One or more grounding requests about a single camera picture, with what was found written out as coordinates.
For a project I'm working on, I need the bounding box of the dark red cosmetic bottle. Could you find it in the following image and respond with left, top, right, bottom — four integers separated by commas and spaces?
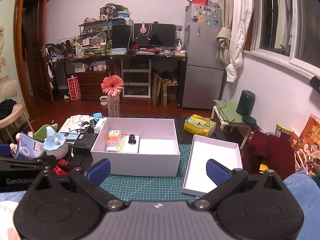
57, 159, 84, 172

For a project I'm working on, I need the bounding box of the white box lid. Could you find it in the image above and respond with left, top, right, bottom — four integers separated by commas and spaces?
181, 135, 242, 197

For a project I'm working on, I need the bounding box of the black product box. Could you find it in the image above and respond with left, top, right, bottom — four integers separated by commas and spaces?
72, 133, 98, 150

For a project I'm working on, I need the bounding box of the green cutting mat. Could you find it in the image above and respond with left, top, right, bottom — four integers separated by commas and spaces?
100, 144, 198, 203

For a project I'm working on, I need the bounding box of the orange white medicine box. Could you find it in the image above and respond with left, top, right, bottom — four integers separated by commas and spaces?
106, 130, 121, 147

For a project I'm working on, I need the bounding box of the white yellow medicine box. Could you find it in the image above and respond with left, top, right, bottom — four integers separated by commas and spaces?
105, 135, 140, 154

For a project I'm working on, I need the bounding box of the blue white ceramic humidifier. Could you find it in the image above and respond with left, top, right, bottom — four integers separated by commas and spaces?
43, 126, 68, 160

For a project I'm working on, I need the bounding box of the yellow panda tissue pack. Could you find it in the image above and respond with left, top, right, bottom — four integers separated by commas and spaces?
184, 114, 216, 137

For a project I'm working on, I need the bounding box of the black hair claw clip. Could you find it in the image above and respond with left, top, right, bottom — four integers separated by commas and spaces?
129, 134, 136, 145

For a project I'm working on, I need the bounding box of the white storage box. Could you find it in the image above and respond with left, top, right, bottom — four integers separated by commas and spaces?
91, 118, 181, 177

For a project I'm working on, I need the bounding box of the stack of papers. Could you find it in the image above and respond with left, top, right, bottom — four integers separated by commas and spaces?
59, 113, 107, 139

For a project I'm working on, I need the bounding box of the green small stool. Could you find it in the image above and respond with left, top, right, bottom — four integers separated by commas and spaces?
210, 100, 252, 149

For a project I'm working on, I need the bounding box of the blue white plastic bag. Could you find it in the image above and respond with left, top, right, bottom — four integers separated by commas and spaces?
14, 132, 44, 159

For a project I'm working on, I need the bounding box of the pink tea bottle vase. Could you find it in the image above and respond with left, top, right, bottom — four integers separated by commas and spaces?
107, 95, 120, 118

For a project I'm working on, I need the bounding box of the small ceramic pot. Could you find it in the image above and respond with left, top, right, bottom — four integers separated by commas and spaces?
100, 96, 107, 107

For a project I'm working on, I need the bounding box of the red sign box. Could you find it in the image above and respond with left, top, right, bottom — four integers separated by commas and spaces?
67, 76, 81, 100

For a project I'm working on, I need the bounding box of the silver refrigerator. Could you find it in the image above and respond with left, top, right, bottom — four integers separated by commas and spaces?
182, 4, 225, 109

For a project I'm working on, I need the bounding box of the pink gerbera flower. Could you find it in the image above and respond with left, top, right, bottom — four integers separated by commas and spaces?
101, 75, 124, 97

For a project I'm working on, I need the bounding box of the white drawer unit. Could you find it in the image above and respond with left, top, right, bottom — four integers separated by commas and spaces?
121, 57, 151, 99

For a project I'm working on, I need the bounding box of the beige chair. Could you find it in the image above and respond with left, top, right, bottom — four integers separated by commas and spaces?
0, 79, 34, 143

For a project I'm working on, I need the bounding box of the black desk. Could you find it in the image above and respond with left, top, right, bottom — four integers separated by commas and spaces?
56, 54, 187, 108

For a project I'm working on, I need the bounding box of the black computer monitor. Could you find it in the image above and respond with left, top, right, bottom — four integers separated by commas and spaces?
134, 23, 176, 47

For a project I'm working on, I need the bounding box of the white curtain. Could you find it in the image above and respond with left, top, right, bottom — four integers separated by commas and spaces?
216, 0, 254, 83

